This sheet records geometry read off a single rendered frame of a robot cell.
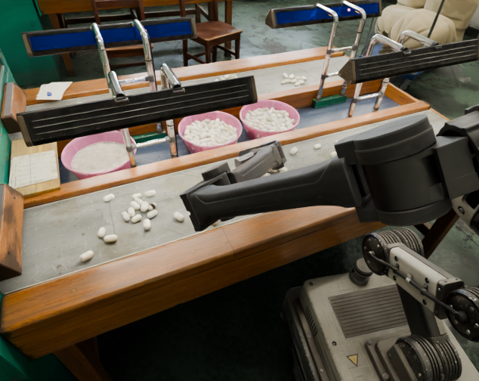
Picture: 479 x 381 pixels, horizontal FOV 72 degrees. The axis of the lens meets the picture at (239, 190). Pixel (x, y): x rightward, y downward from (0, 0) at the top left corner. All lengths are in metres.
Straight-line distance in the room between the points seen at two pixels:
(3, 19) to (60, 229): 2.73
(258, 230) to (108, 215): 0.48
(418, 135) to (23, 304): 0.91
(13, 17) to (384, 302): 3.43
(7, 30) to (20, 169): 2.45
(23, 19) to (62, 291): 2.95
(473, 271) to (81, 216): 1.99
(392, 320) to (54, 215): 1.15
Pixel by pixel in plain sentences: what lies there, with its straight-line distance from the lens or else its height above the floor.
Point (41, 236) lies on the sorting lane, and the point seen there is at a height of 0.74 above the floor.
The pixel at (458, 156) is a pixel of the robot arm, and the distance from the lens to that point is 0.38.
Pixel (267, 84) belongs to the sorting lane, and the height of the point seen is 0.74.
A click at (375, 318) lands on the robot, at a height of 0.47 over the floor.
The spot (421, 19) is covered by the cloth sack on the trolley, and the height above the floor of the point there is 0.56.
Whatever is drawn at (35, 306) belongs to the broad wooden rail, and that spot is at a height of 0.76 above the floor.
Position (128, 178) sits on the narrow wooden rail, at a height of 0.76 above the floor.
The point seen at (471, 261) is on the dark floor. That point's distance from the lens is 2.32.
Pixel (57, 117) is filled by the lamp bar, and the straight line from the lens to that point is 0.93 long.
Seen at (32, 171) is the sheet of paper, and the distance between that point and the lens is 1.32.
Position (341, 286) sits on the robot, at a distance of 1.30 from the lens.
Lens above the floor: 1.54
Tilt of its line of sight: 44 degrees down
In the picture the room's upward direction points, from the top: 3 degrees clockwise
